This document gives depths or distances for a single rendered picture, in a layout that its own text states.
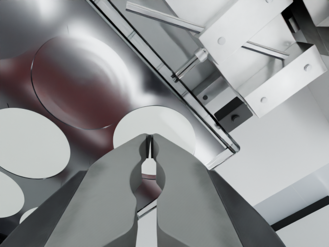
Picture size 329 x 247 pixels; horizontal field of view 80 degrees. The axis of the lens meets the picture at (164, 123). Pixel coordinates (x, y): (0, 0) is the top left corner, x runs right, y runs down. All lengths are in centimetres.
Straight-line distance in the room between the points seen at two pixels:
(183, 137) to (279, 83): 12
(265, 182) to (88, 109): 36
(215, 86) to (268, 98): 7
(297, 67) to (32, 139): 30
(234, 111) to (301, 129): 19
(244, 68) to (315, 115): 19
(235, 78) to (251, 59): 3
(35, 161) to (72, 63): 14
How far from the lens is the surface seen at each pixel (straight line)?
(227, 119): 24
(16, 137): 29
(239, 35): 21
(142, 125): 23
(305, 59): 25
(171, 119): 23
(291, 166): 45
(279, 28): 26
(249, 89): 24
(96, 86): 22
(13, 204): 37
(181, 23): 21
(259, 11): 22
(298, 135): 41
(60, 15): 22
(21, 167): 31
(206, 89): 28
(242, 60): 25
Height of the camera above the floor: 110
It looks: 62 degrees down
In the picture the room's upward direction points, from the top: 175 degrees clockwise
